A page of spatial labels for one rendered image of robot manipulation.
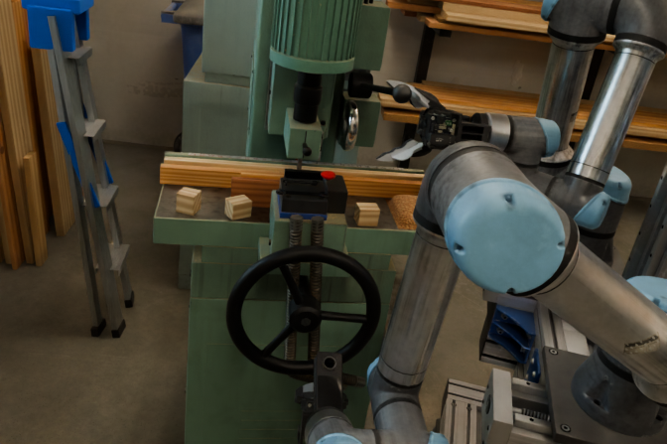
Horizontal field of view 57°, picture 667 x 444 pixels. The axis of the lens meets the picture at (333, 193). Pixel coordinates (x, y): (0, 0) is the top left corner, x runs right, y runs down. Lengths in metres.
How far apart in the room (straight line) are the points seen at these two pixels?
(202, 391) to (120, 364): 0.80
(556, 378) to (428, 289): 0.38
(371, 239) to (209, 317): 0.39
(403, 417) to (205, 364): 0.64
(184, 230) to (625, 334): 0.83
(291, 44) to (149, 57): 2.59
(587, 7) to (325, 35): 0.51
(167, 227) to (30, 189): 1.42
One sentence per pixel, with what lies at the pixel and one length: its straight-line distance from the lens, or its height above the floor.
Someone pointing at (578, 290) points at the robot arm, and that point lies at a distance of 0.76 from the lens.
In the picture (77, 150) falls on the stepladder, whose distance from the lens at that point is 2.07.
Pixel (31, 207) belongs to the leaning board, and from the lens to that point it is 2.69.
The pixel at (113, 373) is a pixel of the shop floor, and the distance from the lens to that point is 2.26.
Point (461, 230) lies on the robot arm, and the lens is 0.66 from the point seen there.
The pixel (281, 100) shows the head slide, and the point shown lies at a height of 1.08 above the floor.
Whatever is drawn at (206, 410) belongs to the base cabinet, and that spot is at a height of 0.39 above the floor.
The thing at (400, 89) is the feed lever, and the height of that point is 1.22.
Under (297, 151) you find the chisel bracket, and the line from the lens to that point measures 1.33.
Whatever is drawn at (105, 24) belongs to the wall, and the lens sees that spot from 3.81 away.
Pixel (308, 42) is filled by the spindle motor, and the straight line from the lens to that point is 1.23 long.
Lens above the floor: 1.51
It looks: 25 degrees down
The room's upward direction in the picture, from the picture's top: 8 degrees clockwise
